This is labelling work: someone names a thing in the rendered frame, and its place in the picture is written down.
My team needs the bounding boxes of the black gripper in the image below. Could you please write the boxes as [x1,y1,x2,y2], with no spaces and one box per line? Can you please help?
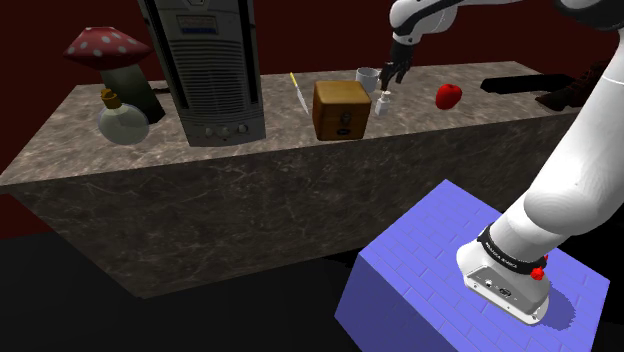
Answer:
[379,40,416,92]

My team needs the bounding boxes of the white mug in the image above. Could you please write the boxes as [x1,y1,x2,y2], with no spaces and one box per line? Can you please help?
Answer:
[355,66,384,95]

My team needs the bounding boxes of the small white bottle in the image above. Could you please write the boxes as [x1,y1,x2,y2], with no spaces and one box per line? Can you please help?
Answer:
[373,89,393,118]

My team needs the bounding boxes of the red apple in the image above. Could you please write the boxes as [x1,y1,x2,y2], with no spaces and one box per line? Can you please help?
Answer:
[434,83,464,112]

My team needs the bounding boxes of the brown wooden box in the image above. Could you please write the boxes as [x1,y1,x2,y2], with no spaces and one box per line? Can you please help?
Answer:
[311,79,374,143]

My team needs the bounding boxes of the long flat black object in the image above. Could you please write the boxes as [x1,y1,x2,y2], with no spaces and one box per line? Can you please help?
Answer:
[479,72,575,96]

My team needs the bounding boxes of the dark brown boot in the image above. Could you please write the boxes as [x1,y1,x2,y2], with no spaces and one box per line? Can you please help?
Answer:
[534,60,611,112]

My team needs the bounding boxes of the grey computer tower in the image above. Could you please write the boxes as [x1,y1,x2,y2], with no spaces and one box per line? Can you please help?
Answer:
[135,0,268,148]

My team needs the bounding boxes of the blue brick-patterned robot stand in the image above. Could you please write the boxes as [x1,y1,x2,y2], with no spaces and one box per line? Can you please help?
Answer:
[334,178,612,352]

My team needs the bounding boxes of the round glass flask with cork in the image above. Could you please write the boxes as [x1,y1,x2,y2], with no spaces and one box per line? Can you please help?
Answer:
[96,88,150,147]

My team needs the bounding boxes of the red white-spotted mushroom figure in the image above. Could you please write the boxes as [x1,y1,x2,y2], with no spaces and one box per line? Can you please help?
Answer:
[62,26,167,125]

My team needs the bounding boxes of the yellow-handled knife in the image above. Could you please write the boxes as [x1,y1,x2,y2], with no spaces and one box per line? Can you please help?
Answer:
[289,71,311,116]

